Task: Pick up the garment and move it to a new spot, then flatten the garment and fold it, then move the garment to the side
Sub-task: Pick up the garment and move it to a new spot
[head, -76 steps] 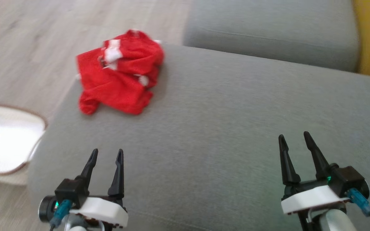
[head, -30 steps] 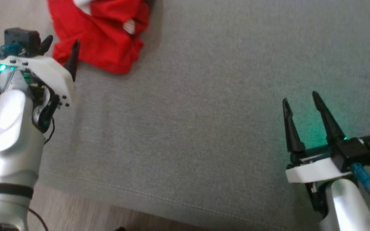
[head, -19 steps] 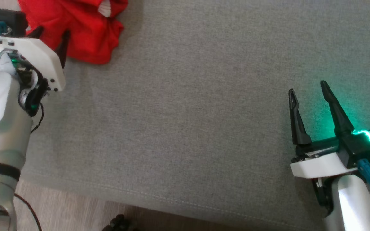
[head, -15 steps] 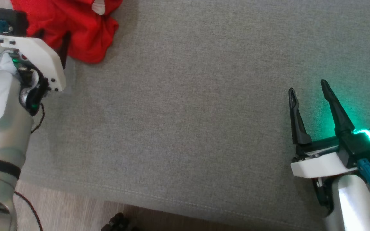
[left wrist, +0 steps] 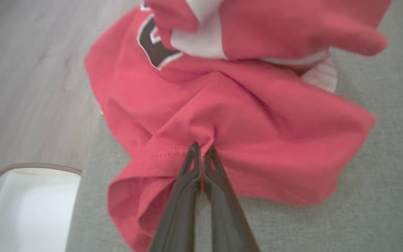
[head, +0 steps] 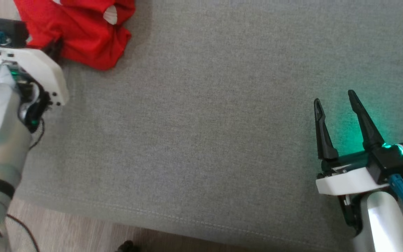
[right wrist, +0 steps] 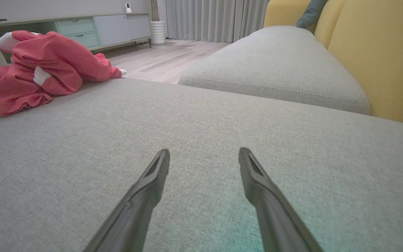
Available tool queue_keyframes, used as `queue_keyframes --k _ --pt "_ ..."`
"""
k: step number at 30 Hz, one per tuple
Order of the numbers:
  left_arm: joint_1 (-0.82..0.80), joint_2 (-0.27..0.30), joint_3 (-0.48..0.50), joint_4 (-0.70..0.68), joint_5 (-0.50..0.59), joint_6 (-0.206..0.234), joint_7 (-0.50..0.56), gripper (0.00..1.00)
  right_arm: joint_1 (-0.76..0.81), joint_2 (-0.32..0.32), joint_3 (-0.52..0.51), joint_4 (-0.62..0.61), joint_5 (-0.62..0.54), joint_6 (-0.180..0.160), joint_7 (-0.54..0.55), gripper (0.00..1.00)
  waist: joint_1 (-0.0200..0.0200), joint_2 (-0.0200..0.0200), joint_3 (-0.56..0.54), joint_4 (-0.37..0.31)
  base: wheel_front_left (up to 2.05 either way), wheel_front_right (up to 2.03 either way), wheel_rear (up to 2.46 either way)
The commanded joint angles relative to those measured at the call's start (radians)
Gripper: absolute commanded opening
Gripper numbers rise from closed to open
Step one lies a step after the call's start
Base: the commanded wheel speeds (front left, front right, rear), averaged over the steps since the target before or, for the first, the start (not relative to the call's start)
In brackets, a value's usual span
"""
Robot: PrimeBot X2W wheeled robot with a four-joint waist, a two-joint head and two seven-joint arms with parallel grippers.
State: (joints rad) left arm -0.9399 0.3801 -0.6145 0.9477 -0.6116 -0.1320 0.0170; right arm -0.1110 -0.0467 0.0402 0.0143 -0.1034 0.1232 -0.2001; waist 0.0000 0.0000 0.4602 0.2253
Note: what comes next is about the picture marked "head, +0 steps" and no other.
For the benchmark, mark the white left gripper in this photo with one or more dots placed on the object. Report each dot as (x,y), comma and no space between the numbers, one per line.
(37,66)

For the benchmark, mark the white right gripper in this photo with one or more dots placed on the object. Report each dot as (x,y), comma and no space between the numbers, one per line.
(345,180)

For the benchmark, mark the red Bulls 23 jersey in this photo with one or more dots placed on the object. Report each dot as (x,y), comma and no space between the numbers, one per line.
(82,31)

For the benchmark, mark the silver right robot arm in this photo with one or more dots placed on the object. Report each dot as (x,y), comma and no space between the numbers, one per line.
(383,224)

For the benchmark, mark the large grey sofa ottoman cushion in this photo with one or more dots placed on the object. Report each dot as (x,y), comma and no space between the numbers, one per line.
(205,122)

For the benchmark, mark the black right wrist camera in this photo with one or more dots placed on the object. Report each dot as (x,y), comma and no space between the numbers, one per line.
(390,161)

